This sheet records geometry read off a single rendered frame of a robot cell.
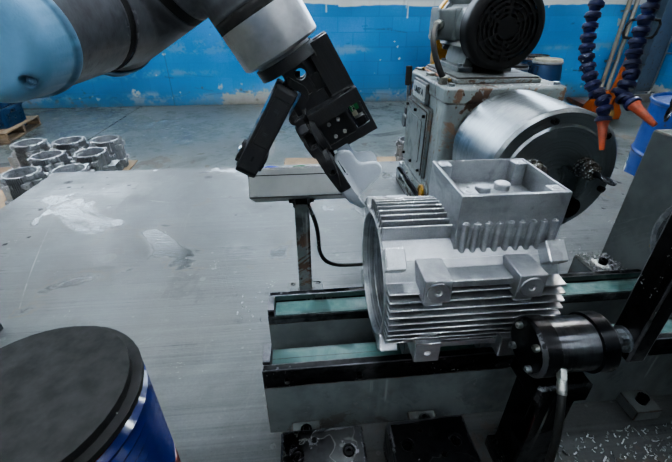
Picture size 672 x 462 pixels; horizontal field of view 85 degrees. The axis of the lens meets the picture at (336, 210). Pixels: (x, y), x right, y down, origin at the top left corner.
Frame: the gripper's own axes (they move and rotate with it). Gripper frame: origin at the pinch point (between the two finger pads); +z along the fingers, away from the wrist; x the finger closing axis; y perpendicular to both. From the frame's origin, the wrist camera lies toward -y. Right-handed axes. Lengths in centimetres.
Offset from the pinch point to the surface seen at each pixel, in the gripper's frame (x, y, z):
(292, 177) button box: 12.7, -8.2, -2.8
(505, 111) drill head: 23.1, 30.5, 11.1
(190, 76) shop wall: 545, -178, -25
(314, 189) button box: 11.5, -6.0, 0.6
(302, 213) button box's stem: 13.3, -10.6, 4.2
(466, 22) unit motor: 44, 37, -2
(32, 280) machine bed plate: 24, -71, -8
